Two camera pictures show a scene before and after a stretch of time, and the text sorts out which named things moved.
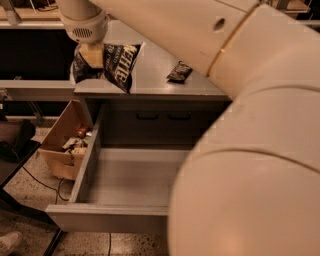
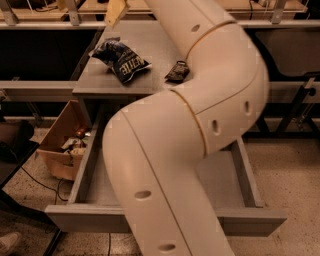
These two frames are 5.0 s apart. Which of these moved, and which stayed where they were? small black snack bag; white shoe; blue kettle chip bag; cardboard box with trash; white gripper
Moved: blue kettle chip bag; white gripper
Stayed: white shoe; small black snack bag; cardboard box with trash
